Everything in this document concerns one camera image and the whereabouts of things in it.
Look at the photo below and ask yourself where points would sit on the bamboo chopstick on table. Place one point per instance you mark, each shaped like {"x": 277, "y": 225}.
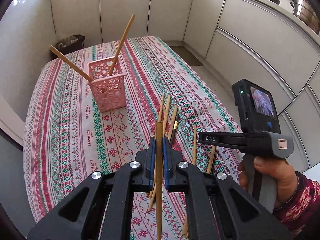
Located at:
{"x": 158, "y": 119}
{"x": 164, "y": 119}
{"x": 173, "y": 118}

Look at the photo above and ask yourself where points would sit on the dark trash bin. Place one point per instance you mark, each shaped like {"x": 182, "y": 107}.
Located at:
{"x": 70, "y": 44}

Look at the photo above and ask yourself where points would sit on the right hand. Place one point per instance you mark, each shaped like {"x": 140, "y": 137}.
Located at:
{"x": 282, "y": 172}

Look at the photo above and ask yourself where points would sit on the patterned red green tablecloth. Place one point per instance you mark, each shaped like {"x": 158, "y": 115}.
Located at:
{"x": 87, "y": 173}

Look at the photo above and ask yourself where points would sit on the bamboo chopstick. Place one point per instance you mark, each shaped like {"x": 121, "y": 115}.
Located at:
{"x": 164, "y": 119}
{"x": 71, "y": 64}
{"x": 158, "y": 119}
{"x": 115, "y": 59}
{"x": 173, "y": 118}
{"x": 211, "y": 161}
{"x": 159, "y": 177}

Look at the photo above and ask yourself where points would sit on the white kitchen cabinets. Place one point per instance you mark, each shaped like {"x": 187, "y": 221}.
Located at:
{"x": 237, "y": 39}

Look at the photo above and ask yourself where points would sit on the steel pot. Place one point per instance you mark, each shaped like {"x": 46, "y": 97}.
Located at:
{"x": 304, "y": 11}

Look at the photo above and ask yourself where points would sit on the right forearm red patterned sleeve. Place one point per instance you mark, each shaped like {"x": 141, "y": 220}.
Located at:
{"x": 300, "y": 214}

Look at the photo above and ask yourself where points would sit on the bamboo chopstick leaning upright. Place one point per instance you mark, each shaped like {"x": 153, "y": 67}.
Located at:
{"x": 115, "y": 59}

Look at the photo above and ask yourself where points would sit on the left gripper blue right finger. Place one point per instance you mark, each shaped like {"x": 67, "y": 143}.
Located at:
{"x": 167, "y": 162}

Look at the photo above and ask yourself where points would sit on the pink perforated utensil holder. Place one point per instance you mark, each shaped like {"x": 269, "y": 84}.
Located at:
{"x": 108, "y": 89}

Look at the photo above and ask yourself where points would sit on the black chopstick gold band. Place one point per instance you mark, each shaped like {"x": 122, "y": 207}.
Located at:
{"x": 174, "y": 130}

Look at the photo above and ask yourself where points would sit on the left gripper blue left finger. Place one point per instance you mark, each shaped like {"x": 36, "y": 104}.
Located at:
{"x": 152, "y": 147}

